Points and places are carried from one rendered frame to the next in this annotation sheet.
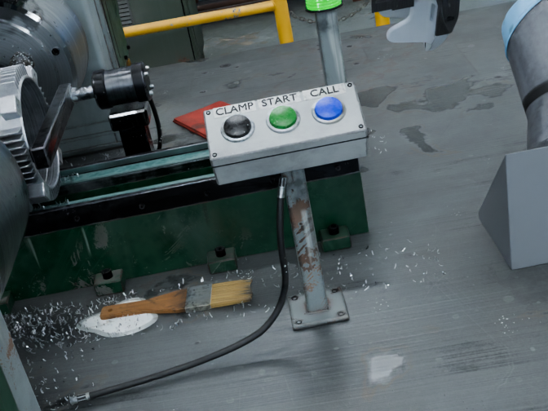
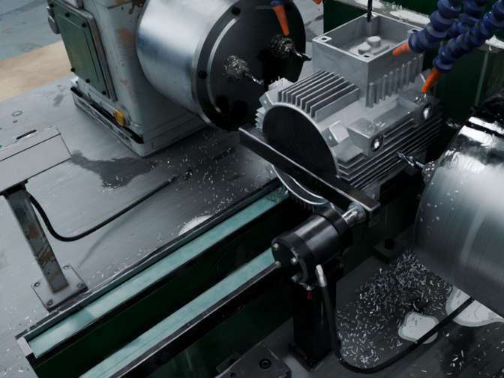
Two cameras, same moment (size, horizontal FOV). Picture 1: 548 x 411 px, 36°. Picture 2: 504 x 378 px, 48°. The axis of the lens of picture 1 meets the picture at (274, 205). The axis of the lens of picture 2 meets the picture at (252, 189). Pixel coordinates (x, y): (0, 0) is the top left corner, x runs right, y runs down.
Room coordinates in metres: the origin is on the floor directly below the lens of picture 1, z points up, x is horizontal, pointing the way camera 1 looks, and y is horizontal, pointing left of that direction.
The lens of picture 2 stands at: (1.57, -0.13, 1.49)
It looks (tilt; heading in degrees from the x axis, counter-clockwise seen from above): 40 degrees down; 144
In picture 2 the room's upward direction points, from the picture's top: 6 degrees counter-clockwise
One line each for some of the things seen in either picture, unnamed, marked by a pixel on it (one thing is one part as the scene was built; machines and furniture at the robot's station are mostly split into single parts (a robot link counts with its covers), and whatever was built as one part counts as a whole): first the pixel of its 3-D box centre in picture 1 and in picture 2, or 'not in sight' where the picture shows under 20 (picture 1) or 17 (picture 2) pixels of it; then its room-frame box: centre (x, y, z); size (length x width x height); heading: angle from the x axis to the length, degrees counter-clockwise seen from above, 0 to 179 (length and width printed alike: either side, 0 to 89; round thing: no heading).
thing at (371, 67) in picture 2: not in sight; (368, 58); (1.11, 0.43, 1.11); 0.12 x 0.11 x 0.07; 89
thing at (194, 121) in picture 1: (214, 118); not in sight; (1.59, 0.08, 0.80); 0.15 x 0.12 x 0.01; 27
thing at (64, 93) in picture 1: (56, 122); (301, 170); (1.14, 0.28, 1.01); 0.26 x 0.04 x 0.03; 179
